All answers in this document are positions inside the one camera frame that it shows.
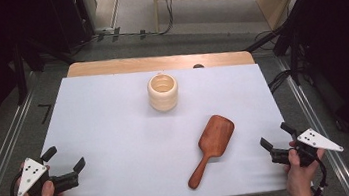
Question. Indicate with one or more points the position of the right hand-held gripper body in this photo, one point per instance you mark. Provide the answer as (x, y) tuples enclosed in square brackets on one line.
[(318, 140)]

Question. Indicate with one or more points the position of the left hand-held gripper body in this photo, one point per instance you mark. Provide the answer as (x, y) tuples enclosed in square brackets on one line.
[(31, 176)]

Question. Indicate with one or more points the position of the brown wooden hairbrush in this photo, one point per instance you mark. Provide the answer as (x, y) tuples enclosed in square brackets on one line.
[(216, 136)]

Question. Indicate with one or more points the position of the cream ribbed cup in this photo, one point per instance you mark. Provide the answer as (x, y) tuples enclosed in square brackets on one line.
[(162, 100)]

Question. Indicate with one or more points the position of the person's right hand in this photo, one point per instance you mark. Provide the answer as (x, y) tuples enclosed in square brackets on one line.
[(298, 178)]

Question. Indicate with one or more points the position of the white table board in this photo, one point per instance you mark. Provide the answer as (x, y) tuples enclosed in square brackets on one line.
[(135, 149)]

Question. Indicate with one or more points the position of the black metal stand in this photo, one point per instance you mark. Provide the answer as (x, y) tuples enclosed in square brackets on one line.
[(20, 73)]

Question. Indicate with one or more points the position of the small dark table knob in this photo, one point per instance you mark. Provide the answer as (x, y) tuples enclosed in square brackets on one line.
[(198, 66)]

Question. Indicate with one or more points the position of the black cabinet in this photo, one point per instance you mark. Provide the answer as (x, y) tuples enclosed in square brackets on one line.
[(67, 17)]

